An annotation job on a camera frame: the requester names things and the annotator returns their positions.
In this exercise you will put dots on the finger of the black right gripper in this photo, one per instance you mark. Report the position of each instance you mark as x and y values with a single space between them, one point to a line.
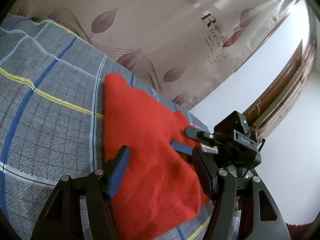
203 137
182 148

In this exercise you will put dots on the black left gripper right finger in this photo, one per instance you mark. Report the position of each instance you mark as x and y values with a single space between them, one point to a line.
260 217

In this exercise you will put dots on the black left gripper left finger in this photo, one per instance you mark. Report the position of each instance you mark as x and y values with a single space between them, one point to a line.
60 217

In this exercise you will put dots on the red knitted baby sweater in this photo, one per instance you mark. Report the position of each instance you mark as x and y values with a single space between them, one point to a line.
160 189

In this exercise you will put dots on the dark red sleeve forearm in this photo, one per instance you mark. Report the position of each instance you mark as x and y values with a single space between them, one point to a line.
304 231

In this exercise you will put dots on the grey plaid bed sheet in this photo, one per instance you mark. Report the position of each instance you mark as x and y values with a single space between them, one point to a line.
51 112

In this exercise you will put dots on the brown wooden door frame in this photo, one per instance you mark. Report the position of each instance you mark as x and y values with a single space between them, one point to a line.
273 105

